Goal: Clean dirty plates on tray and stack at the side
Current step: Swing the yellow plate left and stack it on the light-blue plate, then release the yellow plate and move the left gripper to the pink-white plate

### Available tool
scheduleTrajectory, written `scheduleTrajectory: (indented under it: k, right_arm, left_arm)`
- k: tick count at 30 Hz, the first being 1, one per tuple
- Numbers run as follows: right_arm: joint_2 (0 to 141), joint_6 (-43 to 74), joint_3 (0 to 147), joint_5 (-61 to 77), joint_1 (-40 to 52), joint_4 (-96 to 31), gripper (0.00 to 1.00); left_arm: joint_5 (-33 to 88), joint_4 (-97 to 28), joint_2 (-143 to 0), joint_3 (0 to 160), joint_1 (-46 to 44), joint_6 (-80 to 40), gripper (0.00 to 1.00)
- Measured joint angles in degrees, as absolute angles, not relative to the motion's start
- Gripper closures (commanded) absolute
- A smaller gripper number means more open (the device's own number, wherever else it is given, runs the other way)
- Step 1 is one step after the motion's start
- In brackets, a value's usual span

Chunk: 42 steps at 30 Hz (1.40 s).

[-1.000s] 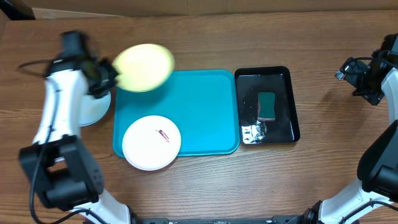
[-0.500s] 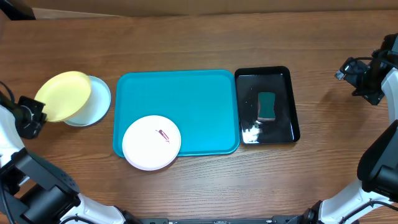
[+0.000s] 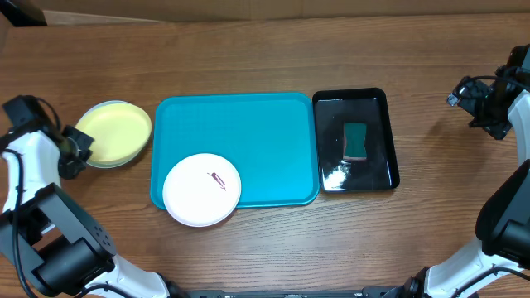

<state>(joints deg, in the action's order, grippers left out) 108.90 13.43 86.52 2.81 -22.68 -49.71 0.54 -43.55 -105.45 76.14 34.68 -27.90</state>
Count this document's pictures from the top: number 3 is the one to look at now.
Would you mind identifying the light blue round plate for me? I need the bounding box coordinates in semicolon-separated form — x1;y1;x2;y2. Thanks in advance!
84;100;151;170

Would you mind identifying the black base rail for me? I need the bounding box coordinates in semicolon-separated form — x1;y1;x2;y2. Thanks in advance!
185;286;403;298

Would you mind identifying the green scrubbing sponge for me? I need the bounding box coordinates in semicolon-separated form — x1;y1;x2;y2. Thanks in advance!
343;123;367;161

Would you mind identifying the teal plastic serving tray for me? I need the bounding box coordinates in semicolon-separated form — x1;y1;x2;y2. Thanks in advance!
150;92;320;209

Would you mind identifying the black rectangular tray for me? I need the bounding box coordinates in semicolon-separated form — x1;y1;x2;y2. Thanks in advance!
312;88;400;193

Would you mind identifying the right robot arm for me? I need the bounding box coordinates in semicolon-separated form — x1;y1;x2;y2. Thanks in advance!
386;66;529;297

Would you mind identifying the white pink round plate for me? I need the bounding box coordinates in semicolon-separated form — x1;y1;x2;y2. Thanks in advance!
162;153;242;228

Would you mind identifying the yellow-green round plate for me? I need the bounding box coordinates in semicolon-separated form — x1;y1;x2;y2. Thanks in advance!
75;101;152;165

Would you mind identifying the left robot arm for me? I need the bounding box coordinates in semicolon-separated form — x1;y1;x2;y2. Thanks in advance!
1;125;180;298

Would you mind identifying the dark object top-left corner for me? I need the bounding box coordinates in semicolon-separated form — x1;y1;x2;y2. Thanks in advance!
1;0;47;27

